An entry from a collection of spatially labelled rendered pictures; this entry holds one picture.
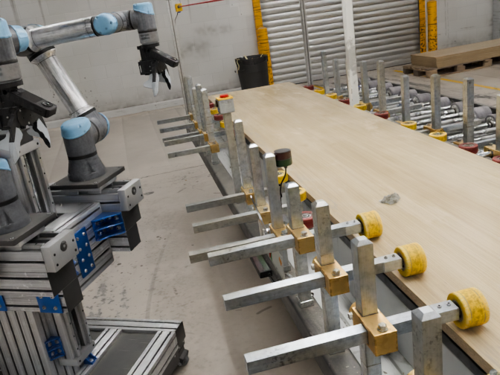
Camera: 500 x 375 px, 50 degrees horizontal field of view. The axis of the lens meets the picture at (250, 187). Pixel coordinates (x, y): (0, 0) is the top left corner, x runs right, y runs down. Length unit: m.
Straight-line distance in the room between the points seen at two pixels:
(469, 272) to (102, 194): 1.40
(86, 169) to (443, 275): 1.41
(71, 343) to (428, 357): 1.67
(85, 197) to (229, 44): 7.84
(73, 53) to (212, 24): 2.41
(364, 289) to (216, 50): 8.87
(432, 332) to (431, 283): 0.51
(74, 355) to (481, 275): 1.60
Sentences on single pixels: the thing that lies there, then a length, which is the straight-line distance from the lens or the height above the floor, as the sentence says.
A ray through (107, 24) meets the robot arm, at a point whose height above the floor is 1.61.
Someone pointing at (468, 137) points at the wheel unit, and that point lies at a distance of 2.74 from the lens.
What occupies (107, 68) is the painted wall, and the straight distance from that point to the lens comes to 9.71.
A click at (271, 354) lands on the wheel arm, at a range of 1.13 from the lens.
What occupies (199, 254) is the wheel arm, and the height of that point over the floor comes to 0.86.
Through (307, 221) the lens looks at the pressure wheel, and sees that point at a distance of 1.83.
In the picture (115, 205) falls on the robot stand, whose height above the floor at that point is 0.93.
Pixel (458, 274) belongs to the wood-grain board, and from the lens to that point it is 1.49.
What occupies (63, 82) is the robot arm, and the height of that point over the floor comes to 1.41.
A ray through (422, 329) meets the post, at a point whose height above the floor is 1.10.
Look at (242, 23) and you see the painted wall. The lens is 9.96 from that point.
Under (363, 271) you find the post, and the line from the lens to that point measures 1.14.
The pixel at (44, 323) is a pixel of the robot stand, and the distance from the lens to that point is 2.34.
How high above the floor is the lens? 1.63
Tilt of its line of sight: 19 degrees down
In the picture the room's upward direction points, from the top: 8 degrees counter-clockwise
